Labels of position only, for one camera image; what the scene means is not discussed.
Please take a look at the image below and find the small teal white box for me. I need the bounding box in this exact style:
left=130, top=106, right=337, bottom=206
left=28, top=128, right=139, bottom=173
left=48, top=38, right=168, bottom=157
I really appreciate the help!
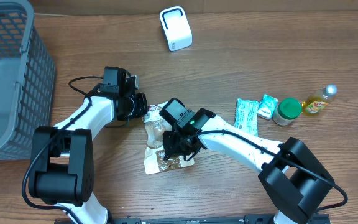
left=257, top=94, right=278, bottom=120

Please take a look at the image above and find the yellow liquid bottle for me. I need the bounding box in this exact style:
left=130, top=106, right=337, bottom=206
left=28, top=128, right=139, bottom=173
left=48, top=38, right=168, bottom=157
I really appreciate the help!
left=301, top=84, right=337, bottom=116

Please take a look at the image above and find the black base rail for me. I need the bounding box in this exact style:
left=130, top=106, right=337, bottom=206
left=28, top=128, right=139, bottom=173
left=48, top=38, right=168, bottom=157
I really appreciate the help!
left=54, top=213, right=332, bottom=224

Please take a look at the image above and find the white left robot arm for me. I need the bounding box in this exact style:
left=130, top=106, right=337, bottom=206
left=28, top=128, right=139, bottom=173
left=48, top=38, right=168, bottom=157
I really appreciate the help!
left=21, top=67, right=147, bottom=223

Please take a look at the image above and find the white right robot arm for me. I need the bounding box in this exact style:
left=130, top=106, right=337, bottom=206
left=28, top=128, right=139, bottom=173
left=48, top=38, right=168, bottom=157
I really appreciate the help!
left=160, top=98, right=334, bottom=223

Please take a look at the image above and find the white barcode scanner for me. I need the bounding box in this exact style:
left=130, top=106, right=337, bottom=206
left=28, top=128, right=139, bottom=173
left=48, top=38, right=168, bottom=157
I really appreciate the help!
left=159, top=6, right=193, bottom=52

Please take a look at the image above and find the teal snack packet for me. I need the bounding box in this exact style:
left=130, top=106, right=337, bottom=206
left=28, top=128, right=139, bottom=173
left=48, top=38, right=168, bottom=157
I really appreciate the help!
left=234, top=98, right=259, bottom=136

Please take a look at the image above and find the green lid jar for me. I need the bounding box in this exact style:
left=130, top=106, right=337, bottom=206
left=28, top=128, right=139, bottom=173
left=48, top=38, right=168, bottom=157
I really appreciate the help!
left=272, top=98, right=302, bottom=126

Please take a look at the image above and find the beige brown snack bag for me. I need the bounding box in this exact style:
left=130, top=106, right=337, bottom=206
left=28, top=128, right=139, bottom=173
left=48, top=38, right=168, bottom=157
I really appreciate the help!
left=142, top=102, right=195, bottom=175

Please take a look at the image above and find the grey plastic mesh basket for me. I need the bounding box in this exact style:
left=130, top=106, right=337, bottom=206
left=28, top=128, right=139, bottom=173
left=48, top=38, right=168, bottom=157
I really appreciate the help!
left=0, top=0, right=56, bottom=160

